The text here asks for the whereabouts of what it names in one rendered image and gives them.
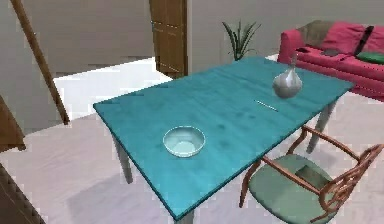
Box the teal dining table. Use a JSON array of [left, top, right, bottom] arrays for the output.
[[92, 55, 355, 224]]

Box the pale glass bowl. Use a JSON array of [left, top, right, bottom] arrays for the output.
[[162, 125, 207, 159]]

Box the thin grey pencil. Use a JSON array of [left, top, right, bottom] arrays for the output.
[[254, 99, 279, 113]]

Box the brown wooden room door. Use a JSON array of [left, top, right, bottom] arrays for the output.
[[148, 0, 189, 80]]

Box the green house plant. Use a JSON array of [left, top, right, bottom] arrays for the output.
[[221, 20, 262, 62]]

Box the wooden chair green seat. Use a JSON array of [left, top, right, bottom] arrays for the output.
[[238, 124, 384, 224]]

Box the olive brown sofa throw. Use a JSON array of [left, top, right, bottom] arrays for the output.
[[297, 20, 335, 49]]

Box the red sofa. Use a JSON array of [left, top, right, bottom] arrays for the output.
[[277, 20, 384, 103]]

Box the brown wooden furniture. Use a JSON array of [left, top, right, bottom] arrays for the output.
[[0, 94, 47, 224]]

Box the green cushion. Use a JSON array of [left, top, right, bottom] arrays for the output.
[[355, 51, 384, 65]]

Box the brown wooden leaning post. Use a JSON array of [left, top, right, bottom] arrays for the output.
[[9, 0, 71, 126]]

